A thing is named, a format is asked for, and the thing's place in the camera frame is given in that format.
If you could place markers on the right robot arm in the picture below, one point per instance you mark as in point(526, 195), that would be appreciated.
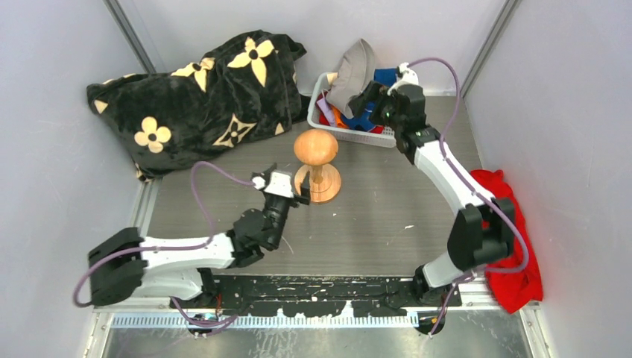
point(481, 233)

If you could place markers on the orange bucket hat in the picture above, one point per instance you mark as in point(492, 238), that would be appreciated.
point(339, 122)

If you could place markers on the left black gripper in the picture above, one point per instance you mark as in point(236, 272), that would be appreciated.
point(302, 196)

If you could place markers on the grey bucket hat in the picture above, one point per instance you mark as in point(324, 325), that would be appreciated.
point(355, 72)

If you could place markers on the lilac bucket hat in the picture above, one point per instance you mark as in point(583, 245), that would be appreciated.
point(325, 109)

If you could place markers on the black blanket with cream flowers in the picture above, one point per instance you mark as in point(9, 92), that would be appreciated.
point(242, 91)

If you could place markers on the wooden hat stand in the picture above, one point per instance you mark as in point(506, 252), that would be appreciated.
point(316, 149)

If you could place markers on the red bucket hat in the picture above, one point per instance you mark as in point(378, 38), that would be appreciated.
point(326, 120)

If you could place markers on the blue bucket hat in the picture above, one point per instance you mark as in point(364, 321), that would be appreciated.
point(385, 77)

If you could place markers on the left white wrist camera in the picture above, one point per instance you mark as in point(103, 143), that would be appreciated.
point(273, 182)

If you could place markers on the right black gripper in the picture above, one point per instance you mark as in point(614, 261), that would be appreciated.
point(373, 92)

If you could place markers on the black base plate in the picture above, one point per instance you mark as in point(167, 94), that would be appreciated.
point(315, 296)

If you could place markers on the red cloth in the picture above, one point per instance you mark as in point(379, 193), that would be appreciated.
point(512, 291)

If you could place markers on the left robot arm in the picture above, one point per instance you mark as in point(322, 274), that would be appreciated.
point(128, 265)

